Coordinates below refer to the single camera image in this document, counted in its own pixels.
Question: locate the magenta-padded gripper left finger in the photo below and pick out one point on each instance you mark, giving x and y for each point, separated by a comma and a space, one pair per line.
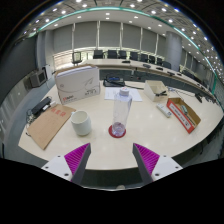
56, 165

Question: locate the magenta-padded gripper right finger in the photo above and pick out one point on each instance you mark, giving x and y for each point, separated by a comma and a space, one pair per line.
165, 165

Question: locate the clear plastic water bottle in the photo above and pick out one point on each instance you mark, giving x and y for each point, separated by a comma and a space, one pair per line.
121, 113

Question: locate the brown paper envelope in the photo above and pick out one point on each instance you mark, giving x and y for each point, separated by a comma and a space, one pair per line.
50, 125

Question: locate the white ceramic cup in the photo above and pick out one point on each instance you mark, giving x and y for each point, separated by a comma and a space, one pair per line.
81, 122

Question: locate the open red cardboard box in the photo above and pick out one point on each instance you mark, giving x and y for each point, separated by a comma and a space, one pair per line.
178, 115

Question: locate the white remote control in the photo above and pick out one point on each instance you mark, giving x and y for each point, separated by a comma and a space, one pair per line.
163, 110

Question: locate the flat round red coaster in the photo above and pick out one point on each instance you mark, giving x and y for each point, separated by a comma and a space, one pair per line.
111, 134

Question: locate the small open white box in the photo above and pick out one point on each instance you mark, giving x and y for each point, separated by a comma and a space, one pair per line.
151, 93

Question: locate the black desk microphone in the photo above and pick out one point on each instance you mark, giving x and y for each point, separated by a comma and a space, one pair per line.
199, 97

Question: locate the large white cardboard box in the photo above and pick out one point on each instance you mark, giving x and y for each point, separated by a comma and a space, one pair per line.
78, 85

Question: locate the white paper sheet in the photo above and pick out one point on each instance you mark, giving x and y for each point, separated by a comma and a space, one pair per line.
111, 95

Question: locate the grey monitor cabinet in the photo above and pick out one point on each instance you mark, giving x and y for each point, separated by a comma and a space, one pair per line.
37, 78

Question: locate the black desk phone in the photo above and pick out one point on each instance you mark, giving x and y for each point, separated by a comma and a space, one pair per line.
114, 81

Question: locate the long curved conference desk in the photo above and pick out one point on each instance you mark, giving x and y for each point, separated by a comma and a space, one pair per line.
110, 63

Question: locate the row of black office chairs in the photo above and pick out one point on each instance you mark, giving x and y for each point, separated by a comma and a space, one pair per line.
112, 54

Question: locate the ceiling lights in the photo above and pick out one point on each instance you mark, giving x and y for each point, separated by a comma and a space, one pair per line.
107, 14

